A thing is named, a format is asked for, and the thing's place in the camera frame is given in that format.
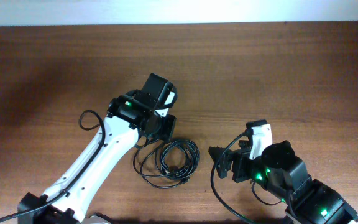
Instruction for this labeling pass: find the black right camera cable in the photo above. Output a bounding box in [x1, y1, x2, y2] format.
[210, 132, 291, 224]

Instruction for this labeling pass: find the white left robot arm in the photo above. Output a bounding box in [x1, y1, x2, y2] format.
[18, 73, 177, 223]

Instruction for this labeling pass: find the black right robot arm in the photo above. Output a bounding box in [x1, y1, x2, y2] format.
[208, 141, 358, 224]

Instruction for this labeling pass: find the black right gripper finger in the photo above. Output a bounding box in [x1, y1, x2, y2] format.
[208, 146, 232, 162]
[217, 154, 233, 179]

